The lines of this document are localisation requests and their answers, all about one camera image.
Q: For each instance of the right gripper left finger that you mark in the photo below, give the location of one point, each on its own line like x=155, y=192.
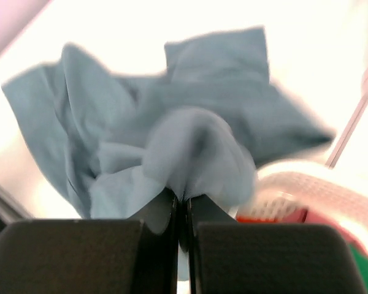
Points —
x=134, y=255

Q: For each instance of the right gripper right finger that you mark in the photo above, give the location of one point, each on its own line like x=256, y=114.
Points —
x=227, y=256

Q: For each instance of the orange t shirt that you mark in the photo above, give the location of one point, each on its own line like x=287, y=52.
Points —
x=256, y=220

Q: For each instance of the pink red t shirt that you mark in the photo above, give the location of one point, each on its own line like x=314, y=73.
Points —
x=292, y=210

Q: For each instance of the white perforated plastic basket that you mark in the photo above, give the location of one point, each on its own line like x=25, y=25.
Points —
x=331, y=193

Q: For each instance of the grey blue t shirt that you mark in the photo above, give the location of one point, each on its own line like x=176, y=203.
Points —
x=110, y=143

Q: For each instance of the green t shirt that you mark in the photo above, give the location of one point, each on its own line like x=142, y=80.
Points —
x=362, y=263

